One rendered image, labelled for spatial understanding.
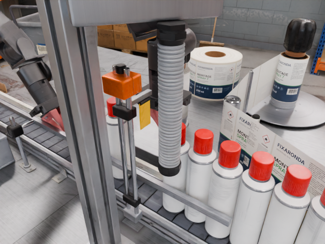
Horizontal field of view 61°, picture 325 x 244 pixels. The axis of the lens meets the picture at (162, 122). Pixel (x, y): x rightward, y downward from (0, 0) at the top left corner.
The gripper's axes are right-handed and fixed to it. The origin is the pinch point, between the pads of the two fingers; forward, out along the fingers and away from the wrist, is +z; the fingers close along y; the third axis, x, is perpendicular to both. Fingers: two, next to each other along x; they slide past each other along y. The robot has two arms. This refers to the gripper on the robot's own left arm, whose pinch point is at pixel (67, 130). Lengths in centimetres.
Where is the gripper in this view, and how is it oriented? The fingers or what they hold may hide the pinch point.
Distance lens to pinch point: 79.5
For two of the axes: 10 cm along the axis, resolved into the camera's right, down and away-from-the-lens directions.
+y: 5.8, -4.5, 6.8
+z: 5.1, 8.5, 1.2
